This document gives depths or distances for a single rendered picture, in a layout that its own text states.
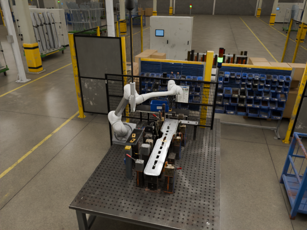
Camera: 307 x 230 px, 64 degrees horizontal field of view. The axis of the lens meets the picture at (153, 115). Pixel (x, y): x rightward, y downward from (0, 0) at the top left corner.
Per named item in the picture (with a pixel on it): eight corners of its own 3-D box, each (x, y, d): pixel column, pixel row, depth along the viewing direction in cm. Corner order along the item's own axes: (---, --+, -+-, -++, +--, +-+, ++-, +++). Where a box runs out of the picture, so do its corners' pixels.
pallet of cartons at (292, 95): (286, 109, 662) (299, 59, 603) (295, 122, 592) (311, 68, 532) (240, 105, 684) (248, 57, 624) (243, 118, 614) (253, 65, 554)
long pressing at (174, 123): (161, 176, 268) (161, 175, 267) (141, 173, 272) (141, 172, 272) (179, 120, 388) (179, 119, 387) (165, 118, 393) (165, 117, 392)
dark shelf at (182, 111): (188, 117, 395) (188, 115, 394) (134, 111, 414) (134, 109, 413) (190, 111, 415) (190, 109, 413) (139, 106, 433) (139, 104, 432)
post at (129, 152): (131, 180, 305) (129, 150, 286) (125, 179, 307) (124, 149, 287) (133, 176, 312) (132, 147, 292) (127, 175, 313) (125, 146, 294)
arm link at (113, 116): (110, 128, 368) (104, 117, 376) (119, 126, 378) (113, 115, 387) (130, 93, 318) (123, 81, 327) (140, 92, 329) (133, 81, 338)
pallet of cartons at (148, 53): (159, 91, 779) (159, 58, 732) (135, 88, 799) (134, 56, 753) (168, 80, 882) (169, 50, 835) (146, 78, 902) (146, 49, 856)
